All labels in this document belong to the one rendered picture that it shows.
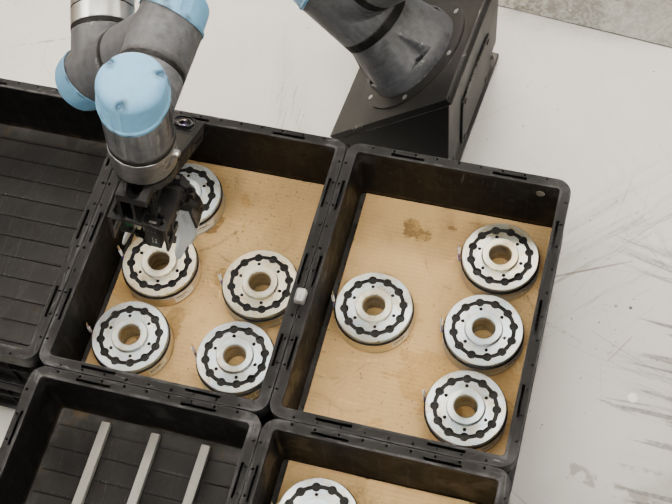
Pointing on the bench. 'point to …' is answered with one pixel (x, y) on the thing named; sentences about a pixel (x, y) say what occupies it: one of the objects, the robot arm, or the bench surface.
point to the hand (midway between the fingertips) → (167, 228)
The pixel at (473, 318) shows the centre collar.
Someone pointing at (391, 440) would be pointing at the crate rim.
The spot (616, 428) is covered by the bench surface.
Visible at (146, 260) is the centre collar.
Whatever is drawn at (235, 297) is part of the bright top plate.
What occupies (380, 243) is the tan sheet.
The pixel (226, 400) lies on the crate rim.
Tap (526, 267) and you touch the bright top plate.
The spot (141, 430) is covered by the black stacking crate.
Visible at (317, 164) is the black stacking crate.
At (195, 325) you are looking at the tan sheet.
